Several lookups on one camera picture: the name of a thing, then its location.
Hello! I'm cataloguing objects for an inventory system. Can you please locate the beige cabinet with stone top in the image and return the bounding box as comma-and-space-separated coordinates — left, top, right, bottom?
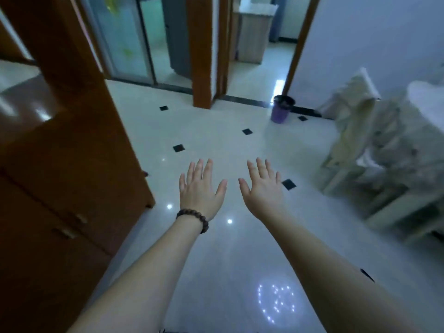
230, 3, 279, 65

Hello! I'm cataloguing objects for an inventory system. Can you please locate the person's left forearm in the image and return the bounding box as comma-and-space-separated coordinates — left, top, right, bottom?
68, 214, 208, 333

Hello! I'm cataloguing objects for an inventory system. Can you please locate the white chair with draped cloth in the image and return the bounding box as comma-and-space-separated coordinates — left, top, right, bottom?
316, 67, 383, 195

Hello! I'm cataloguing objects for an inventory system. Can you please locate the brown beaded bracelet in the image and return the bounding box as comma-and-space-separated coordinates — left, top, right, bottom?
176, 209, 209, 234

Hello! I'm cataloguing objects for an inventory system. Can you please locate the person's left hand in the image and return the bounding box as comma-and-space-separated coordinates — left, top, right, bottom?
179, 159, 228, 222

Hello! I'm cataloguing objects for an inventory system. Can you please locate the person's right hand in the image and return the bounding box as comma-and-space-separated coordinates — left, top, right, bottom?
238, 157, 284, 219

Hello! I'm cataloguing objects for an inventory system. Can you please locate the person's right forearm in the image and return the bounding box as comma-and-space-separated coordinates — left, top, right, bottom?
257, 204, 431, 333

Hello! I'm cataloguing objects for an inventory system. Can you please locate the brown wooden cabinet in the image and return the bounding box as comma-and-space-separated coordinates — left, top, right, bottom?
0, 0, 156, 333

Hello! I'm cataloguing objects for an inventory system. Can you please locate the brown wooden door frame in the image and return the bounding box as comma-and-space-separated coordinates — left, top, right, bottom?
281, 0, 322, 97

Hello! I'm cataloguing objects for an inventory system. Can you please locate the purple waste bin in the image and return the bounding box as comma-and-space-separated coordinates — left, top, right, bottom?
271, 95, 296, 124

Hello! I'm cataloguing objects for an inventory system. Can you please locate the brown wooden door post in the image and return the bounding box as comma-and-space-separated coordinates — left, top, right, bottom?
186, 0, 230, 110

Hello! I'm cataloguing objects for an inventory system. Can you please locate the sliding glass door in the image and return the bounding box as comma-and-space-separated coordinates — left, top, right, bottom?
78, 0, 193, 90

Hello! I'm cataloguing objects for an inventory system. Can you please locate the white wooden chair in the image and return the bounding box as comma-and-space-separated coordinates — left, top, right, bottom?
364, 189, 444, 245

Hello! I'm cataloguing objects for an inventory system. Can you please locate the table with patterned cloth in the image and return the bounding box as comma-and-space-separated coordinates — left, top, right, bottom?
359, 80, 444, 219

